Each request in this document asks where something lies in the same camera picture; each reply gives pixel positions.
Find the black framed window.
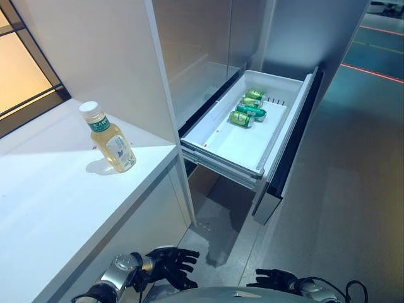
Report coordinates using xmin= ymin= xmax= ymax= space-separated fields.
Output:
xmin=0 ymin=0 xmax=72 ymax=140

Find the white fridge drawer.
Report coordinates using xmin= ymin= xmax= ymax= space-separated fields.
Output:
xmin=179 ymin=66 xmax=324 ymax=225

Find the green drink can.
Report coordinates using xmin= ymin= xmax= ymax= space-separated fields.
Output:
xmin=245 ymin=88 xmax=267 ymax=100
xmin=240 ymin=97 xmax=264 ymax=109
xmin=235 ymin=104 xmax=268 ymax=122
xmin=229 ymin=110 xmax=255 ymax=129

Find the white cabinet counter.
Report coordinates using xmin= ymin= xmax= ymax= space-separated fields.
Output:
xmin=0 ymin=0 xmax=190 ymax=303

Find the silver fridge body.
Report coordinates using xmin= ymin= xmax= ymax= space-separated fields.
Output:
xmin=140 ymin=0 xmax=372 ymax=225

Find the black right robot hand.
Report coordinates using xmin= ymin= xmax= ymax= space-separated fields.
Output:
xmin=247 ymin=268 xmax=297 ymax=293

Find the grey robot torso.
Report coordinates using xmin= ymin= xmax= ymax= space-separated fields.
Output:
xmin=143 ymin=286 xmax=299 ymax=303

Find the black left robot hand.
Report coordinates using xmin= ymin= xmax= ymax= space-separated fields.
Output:
xmin=145 ymin=247 xmax=200 ymax=290

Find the yellow drink bottle white cap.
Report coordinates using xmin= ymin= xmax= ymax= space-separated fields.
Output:
xmin=78 ymin=100 xmax=137 ymax=174

